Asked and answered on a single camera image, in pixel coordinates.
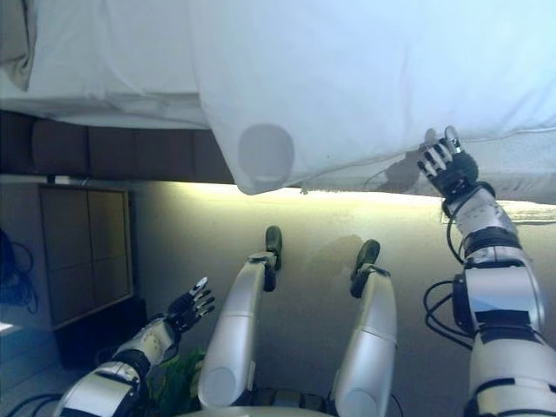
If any robot left hand black silver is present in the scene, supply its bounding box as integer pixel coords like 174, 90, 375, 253
167, 275, 216, 334

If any robot right hand black silver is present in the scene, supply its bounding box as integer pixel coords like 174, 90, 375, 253
415, 125, 481, 200

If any white duvet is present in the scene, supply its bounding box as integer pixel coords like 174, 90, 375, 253
190, 0, 556, 197

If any robot left leg silver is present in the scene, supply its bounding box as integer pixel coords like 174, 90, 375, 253
197, 251, 280, 408

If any robot leg silver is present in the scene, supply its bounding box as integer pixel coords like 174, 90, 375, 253
197, 251, 280, 408
334, 262, 399, 417

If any white textured under blanket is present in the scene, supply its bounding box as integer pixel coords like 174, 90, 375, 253
299, 125, 556, 206

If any green leafy plant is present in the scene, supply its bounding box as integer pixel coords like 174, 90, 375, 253
147, 347, 209, 417

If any black box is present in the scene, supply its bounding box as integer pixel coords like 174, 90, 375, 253
56, 297, 149, 371

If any wooden nightstand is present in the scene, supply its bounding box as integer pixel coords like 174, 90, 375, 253
37, 184, 135, 332

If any robot left foot dark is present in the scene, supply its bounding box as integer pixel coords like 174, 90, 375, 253
262, 224, 284, 293

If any robot foot dark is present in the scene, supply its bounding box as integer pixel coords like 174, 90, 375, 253
262, 224, 284, 293
349, 238, 382, 300

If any robot right foot dark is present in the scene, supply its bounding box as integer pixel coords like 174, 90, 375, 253
349, 238, 382, 300

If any robot torso white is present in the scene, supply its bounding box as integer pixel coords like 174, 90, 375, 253
190, 386, 405, 417

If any robot right leg silver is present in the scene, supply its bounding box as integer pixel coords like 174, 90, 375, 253
334, 262, 399, 417

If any white sheeted mattress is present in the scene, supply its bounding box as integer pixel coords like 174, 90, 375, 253
0, 0, 219, 132

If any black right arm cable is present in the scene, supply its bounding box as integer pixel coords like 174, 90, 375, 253
423, 208, 475, 349

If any brown upholstered bed frame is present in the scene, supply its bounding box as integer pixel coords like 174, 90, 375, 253
0, 110, 239, 187

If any blue floor cable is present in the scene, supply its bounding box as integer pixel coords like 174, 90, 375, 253
0, 229, 39, 314

